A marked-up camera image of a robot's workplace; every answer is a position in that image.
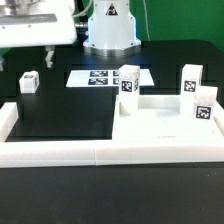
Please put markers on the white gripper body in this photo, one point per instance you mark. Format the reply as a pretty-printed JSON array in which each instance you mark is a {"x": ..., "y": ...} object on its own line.
[{"x": 36, "y": 25}]

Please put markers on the white U-shaped obstacle fence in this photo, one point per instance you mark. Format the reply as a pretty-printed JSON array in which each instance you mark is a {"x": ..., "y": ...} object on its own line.
[{"x": 104, "y": 152}]

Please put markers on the white marker sheet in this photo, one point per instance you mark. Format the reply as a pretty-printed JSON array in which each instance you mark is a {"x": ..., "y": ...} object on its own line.
[{"x": 93, "y": 78}]

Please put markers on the white square table top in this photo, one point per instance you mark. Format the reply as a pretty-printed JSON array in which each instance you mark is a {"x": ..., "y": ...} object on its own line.
[{"x": 159, "y": 116}]

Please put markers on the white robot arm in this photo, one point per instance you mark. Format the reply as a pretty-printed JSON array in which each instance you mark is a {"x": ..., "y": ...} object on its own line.
[{"x": 111, "y": 27}]

